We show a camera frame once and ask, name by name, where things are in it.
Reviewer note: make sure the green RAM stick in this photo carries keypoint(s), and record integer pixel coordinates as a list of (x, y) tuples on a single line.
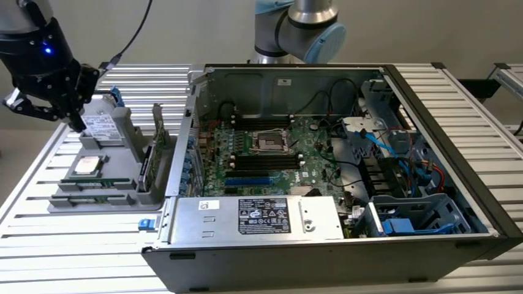
[(104, 183)]

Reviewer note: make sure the black RAM slot bank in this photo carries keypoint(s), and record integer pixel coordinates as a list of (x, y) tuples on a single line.
[(267, 161), (263, 121)]

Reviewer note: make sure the blue case latch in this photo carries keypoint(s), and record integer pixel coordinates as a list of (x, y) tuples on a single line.
[(147, 224)]

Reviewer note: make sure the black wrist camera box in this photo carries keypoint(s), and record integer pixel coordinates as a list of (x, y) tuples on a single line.
[(89, 82)]

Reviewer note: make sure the green motherboard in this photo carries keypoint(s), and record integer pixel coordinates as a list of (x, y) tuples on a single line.
[(309, 171)]

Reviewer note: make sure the green graphics card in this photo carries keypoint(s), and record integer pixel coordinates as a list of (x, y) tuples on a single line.
[(157, 147)]

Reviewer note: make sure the silver chipset heatsink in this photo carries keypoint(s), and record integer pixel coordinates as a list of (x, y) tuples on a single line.
[(303, 191)]

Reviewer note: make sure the silver disk drive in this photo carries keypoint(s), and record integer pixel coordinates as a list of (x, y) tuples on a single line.
[(101, 127)]

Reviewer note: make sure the blue plastic clip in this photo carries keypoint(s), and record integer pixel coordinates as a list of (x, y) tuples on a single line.
[(117, 97)]

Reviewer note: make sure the silver CPU chip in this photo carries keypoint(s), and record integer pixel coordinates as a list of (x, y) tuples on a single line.
[(87, 167)]

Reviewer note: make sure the metal CPU socket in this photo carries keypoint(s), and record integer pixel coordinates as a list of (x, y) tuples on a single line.
[(267, 141)]

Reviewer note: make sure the grey disk bay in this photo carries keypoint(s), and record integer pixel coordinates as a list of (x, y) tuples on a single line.
[(440, 211)]

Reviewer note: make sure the black fan shroud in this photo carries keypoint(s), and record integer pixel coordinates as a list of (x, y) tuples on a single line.
[(384, 177)]

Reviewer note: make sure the grey parts rack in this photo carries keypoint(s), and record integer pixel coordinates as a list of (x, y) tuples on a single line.
[(123, 202)]

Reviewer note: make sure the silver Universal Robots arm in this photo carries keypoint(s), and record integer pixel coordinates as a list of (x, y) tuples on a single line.
[(309, 27)]

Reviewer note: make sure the black open PC case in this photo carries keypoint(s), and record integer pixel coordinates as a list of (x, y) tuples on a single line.
[(327, 263)]

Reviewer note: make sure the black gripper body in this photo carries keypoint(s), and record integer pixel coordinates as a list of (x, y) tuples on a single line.
[(44, 67)]

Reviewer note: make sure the blue expansion slot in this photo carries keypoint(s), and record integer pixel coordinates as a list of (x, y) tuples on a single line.
[(248, 181)]

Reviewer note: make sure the silver power supply unit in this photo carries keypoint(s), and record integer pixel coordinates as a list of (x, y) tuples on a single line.
[(228, 219)]

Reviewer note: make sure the black expansion slot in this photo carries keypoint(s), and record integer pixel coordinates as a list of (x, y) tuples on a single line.
[(247, 174)]

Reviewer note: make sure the grey metal drive cage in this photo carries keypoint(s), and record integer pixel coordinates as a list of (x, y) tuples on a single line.
[(377, 104)]

